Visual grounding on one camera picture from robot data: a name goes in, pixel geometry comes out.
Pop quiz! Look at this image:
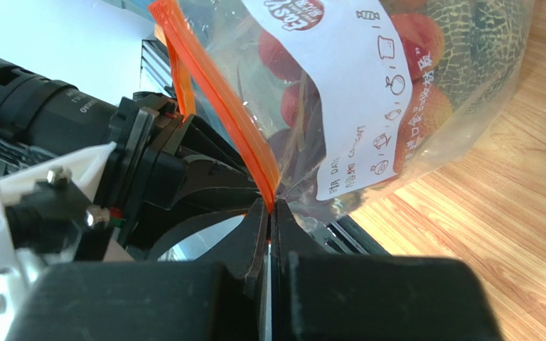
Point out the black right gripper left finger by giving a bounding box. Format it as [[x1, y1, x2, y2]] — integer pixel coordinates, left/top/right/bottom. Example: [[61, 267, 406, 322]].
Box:
[[6, 200, 269, 340]]

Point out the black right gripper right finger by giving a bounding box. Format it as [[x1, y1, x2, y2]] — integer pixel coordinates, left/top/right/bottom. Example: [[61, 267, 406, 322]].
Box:
[[271, 200, 503, 340]]

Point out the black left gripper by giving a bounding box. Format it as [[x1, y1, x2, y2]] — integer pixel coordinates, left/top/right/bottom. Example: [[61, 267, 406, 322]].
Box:
[[92, 92, 260, 260]]

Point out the bunch of red lychees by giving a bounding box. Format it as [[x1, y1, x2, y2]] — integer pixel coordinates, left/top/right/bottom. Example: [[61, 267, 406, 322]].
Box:
[[246, 1, 452, 199]]

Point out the clear orange zip top bag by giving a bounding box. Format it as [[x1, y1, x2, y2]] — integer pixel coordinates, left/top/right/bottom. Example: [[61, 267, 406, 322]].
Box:
[[147, 1, 535, 231]]

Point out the green netted melon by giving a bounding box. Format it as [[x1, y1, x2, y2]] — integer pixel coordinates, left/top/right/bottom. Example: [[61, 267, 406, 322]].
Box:
[[423, 1, 531, 114]]

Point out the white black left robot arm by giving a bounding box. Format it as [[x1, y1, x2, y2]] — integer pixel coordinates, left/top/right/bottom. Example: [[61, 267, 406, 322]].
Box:
[[0, 58, 260, 254]]

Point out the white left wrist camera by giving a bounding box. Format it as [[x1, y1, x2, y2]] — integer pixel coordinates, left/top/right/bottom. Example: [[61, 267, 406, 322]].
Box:
[[0, 143, 116, 314]]

